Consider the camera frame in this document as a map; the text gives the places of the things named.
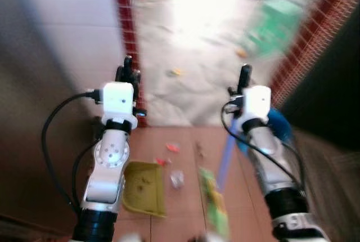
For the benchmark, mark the green mat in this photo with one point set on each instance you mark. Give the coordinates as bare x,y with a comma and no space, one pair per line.
275,28

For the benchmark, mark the blue round disc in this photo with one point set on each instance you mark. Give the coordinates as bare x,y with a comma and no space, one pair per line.
279,125

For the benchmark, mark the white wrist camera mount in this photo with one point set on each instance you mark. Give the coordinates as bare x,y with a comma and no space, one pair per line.
118,98
257,102

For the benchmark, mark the yellow orange litter piece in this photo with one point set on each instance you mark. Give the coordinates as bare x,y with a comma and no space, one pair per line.
176,72

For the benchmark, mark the clear plastic wrapper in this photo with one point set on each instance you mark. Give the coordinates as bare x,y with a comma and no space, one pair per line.
177,179

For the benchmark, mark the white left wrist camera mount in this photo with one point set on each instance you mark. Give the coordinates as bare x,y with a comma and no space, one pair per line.
118,98

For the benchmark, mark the red candy wrapper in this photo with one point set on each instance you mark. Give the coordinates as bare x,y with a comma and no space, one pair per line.
172,147

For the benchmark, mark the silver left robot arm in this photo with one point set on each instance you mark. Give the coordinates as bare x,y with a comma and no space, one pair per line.
109,163

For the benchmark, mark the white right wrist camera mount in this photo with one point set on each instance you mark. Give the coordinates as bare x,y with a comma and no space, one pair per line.
257,102

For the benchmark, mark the small brown litter scrap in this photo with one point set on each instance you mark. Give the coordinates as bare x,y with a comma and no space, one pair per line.
199,151

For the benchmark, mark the small red litter scrap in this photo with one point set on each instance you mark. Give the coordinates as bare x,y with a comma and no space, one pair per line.
160,161

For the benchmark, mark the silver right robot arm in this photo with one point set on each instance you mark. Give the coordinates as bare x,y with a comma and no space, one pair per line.
270,169

